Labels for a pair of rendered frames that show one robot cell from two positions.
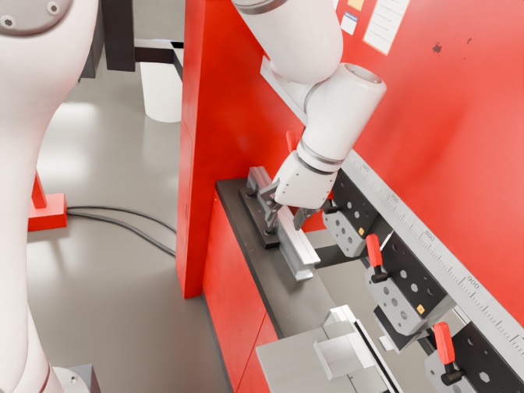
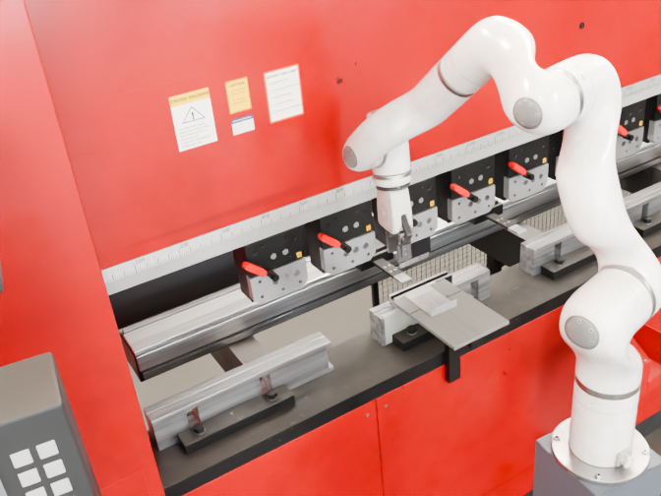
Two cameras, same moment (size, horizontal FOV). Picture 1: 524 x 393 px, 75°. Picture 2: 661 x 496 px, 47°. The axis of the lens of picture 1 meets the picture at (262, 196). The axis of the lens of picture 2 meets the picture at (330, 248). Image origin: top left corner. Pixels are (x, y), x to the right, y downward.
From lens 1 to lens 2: 1.61 m
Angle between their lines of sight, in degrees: 70
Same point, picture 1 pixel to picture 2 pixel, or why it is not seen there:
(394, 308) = (422, 227)
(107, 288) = not seen: outside the picture
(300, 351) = (442, 323)
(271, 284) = (347, 388)
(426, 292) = (428, 191)
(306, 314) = (374, 356)
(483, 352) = (464, 172)
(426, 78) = (344, 99)
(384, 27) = (287, 99)
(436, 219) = not seen: hidden behind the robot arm
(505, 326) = (460, 151)
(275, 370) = (467, 333)
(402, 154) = not seen: hidden behind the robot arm
